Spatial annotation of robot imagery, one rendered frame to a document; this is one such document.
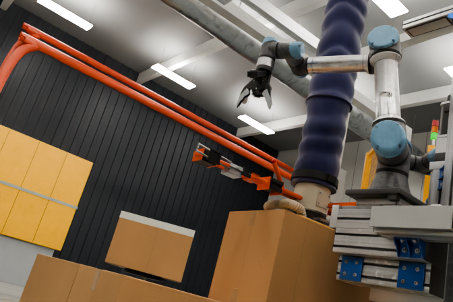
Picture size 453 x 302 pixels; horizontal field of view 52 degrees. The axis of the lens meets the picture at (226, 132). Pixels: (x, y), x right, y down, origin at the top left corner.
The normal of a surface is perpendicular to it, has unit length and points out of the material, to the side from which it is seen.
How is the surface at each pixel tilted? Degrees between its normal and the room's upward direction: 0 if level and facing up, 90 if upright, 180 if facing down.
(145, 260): 90
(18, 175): 90
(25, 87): 90
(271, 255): 90
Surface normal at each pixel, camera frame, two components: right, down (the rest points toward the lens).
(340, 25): -0.25, -0.57
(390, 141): -0.42, -0.29
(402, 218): -0.74, -0.40
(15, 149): 0.62, -0.12
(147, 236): 0.11, -0.33
